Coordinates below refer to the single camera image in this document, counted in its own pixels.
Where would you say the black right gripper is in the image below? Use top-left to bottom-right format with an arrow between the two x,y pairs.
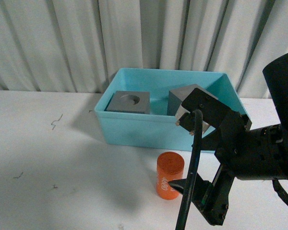
168,110 -> 288,212

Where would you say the orange cylinder with white text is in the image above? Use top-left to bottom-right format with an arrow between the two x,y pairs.
156,151 -> 184,200

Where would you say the gray cube with square hole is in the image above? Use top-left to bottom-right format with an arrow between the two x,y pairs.
167,84 -> 218,116

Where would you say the gray cube with round hole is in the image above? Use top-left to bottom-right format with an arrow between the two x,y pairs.
105,91 -> 150,114

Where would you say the light blue plastic box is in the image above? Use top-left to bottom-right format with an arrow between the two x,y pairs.
95,68 -> 247,151

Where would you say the white pleated curtain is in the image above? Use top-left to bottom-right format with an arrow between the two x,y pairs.
0,0 -> 288,98

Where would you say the black camera cable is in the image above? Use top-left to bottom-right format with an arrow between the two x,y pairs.
174,109 -> 204,230

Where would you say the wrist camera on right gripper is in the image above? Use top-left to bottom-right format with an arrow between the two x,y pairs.
175,88 -> 231,132

